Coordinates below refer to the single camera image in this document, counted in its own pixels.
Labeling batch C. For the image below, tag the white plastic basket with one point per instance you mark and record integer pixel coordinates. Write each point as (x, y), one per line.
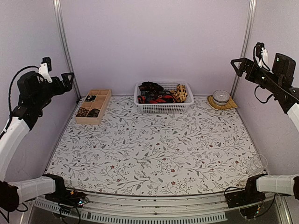
(164, 108)

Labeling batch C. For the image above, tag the aluminium frame post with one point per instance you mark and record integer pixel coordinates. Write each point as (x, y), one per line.
(248, 30)
(62, 34)

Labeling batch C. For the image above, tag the rolled dark tie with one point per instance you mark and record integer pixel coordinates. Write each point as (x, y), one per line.
(93, 113)

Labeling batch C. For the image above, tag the floral tablecloth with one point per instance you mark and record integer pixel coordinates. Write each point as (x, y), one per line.
(130, 153)

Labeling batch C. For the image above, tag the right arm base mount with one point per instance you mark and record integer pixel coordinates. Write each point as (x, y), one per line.
(236, 197)

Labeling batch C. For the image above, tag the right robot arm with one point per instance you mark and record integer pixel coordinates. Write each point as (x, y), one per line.
(278, 81)

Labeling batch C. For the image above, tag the front aluminium rail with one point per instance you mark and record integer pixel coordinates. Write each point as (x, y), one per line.
(198, 209)

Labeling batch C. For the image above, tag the rolled brown patterned tie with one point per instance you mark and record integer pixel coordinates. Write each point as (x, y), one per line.
(82, 112)

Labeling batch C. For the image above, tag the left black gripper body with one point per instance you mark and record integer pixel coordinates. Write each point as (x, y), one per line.
(59, 89)

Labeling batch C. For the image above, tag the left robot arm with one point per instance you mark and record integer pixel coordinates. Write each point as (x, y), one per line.
(36, 90)

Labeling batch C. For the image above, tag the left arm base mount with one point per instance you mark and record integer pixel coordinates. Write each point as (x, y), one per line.
(67, 197)

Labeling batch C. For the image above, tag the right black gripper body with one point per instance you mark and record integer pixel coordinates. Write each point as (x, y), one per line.
(255, 77)

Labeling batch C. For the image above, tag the dark floral tie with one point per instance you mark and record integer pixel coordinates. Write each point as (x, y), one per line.
(156, 94)

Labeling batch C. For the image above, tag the dark patterned tie in basket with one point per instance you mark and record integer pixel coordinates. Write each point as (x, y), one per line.
(150, 87)

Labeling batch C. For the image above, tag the ceramic bowl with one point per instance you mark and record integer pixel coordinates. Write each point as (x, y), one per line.
(221, 97)

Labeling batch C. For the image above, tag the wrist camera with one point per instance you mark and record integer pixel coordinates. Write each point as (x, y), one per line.
(261, 55)
(44, 69)

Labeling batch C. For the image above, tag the wooden compartment box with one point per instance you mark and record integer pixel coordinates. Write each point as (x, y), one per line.
(101, 103)

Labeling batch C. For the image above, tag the left aluminium frame post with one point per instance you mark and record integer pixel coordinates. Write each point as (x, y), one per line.
(62, 34)

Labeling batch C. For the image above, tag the red black tie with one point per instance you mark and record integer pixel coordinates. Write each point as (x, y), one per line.
(156, 100)

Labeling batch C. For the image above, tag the right aluminium frame post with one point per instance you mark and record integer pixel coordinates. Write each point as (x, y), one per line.
(248, 30)

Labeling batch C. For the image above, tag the rolled tie with white dots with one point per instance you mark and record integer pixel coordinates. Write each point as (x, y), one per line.
(90, 98)

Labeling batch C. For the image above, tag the yellow spotted tie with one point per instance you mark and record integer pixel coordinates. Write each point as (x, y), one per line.
(179, 93)

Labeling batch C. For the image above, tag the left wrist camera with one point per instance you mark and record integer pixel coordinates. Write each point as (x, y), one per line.
(44, 69)

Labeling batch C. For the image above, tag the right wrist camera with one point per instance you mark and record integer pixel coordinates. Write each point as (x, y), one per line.
(261, 55)

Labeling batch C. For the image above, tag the bamboo coaster mat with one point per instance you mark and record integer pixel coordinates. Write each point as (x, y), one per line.
(222, 106)

